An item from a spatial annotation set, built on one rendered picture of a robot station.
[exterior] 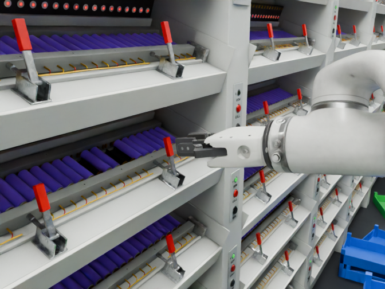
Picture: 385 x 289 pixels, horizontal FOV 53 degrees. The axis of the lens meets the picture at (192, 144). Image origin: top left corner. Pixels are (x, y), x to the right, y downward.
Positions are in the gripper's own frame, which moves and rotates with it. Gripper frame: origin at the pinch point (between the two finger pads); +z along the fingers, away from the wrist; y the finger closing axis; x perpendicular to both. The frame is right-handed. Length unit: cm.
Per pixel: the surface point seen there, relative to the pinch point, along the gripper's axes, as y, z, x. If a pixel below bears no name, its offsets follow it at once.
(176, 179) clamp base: -1.2, 3.6, -6.1
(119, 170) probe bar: -8.9, 9.6, -2.3
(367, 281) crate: 66, -13, -62
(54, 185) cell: -20.1, 12.1, -1.5
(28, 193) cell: -24.3, 12.5, -1.3
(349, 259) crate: 133, 9, -92
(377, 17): 226, 6, 27
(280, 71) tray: 46.9, 1.7, 8.5
